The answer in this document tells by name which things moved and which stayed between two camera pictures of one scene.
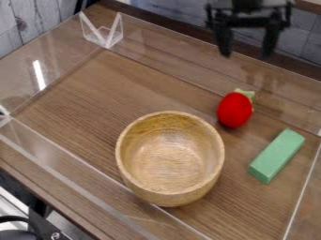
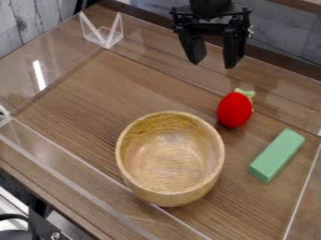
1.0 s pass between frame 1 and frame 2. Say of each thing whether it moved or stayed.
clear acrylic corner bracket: stayed
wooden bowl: stayed
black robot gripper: moved
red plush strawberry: stayed
